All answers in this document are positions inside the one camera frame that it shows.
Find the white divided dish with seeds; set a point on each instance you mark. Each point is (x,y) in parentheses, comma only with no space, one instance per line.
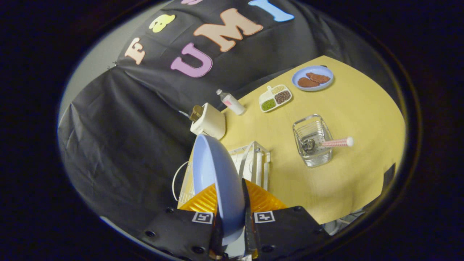
(282,97)

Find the black backdrop cloth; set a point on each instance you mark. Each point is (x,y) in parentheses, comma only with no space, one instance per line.
(127,145)

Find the brown cookie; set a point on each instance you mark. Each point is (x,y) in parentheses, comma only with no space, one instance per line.
(319,77)
(307,83)

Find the small blue plate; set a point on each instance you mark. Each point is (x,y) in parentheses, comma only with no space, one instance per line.
(315,69)

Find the clear bottle with pink label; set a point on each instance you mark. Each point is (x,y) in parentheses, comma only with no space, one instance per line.
(233,104)

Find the large blue plate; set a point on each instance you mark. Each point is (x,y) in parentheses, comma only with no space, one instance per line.
(217,170)

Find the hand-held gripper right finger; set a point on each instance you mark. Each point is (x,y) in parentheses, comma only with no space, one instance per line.
(290,232)

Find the brown toast slice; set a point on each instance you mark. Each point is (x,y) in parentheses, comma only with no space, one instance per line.
(196,113)

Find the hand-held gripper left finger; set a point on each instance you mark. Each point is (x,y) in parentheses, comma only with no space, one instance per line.
(174,232)

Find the white toaster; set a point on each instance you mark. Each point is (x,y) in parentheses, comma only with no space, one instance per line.
(212,123)

